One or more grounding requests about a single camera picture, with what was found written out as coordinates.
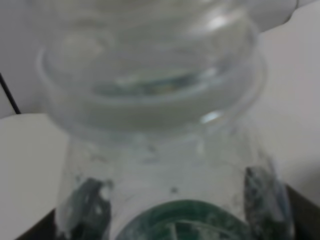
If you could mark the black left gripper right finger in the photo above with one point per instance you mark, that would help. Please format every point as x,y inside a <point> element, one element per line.
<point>306,216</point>

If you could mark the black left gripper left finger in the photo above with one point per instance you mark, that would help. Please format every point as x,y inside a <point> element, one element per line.
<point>45,229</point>

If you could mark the clear bottle green label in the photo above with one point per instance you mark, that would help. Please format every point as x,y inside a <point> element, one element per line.
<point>154,96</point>

